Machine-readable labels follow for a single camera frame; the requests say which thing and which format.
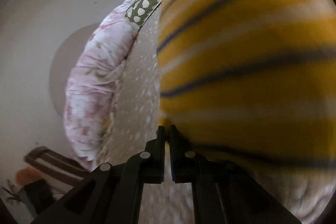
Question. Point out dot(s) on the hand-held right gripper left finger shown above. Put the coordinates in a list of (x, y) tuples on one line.
[(160, 155)]

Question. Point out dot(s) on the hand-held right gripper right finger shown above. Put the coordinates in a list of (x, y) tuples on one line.
[(176, 155)]

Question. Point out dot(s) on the yellow striped sweater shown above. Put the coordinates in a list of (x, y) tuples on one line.
[(236, 69)]

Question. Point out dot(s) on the beige dotted bedspread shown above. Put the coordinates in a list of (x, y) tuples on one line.
[(141, 87)]

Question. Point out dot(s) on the pink floral duvet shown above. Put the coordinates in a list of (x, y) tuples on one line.
[(94, 82)]

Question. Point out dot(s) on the dark wooden chair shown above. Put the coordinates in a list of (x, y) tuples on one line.
[(55, 163)]

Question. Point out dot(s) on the orange object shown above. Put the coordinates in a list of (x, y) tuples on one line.
[(27, 175)]

